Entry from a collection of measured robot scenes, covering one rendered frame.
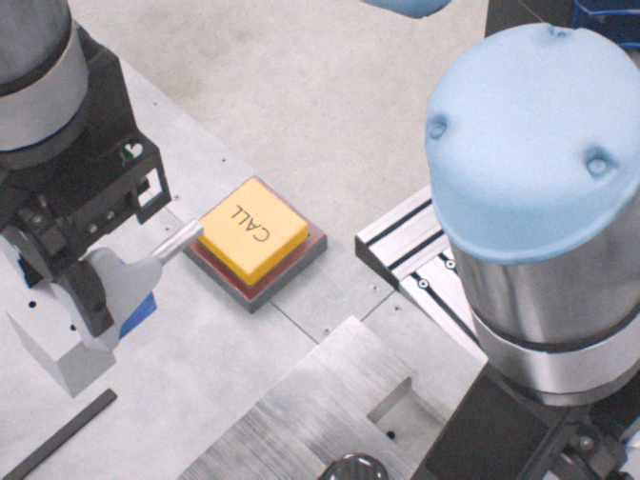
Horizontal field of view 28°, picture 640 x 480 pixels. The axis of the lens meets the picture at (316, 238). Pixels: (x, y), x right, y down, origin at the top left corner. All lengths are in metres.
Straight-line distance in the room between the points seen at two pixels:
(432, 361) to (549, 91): 0.51
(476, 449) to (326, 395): 0.24
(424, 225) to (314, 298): 0.72
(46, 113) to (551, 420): 0.26
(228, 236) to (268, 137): 1.08
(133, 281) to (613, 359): 0.32
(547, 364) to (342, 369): 0.32
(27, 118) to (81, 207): 0.09
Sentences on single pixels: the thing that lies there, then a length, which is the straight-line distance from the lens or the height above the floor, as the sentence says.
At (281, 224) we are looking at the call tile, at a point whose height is 0.84.
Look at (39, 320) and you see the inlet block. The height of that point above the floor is 0.96.
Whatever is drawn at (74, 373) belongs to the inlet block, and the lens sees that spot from 0.78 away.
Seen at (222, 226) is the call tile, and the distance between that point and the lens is 0.92.
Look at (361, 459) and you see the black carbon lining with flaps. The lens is 0.78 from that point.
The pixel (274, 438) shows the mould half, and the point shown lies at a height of 0.89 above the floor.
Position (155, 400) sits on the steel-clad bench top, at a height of 0.80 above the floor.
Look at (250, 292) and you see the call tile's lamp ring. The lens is 0.91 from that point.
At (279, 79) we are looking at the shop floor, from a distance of 2.07.
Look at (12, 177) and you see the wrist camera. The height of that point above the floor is 1.13.
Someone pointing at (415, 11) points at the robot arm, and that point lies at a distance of 0.51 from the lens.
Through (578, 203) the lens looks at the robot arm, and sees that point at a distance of 0.40.
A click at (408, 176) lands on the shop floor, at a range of 1.95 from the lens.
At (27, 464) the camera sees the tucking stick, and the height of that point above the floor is 0.80.
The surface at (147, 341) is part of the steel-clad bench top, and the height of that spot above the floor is 0.80.
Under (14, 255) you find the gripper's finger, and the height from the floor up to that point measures 1.00.
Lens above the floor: 1.62
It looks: 59 degrees down
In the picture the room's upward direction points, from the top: 4 degrees counter-clockwise
